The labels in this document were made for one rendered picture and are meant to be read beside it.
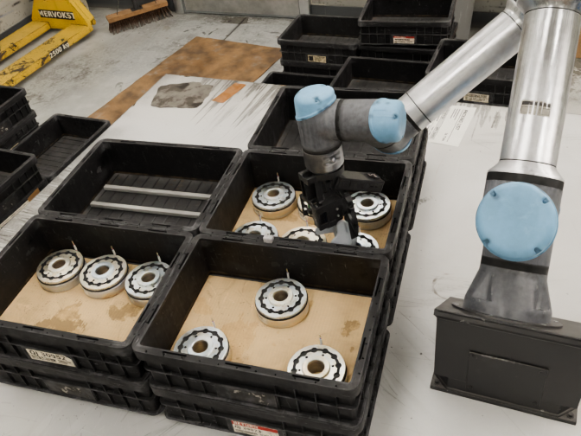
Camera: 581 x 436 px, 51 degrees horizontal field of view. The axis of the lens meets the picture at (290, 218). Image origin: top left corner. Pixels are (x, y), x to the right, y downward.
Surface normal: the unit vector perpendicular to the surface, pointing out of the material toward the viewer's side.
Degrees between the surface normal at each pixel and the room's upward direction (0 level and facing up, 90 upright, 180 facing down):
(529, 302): 38
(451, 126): 0
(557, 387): 90
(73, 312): 0
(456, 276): 0
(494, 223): 55
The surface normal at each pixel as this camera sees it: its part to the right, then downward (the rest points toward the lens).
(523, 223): -0.41, 0.08
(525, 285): 0.07, -0.28
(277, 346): -0.12, -0.75
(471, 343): -0.37, 0.64
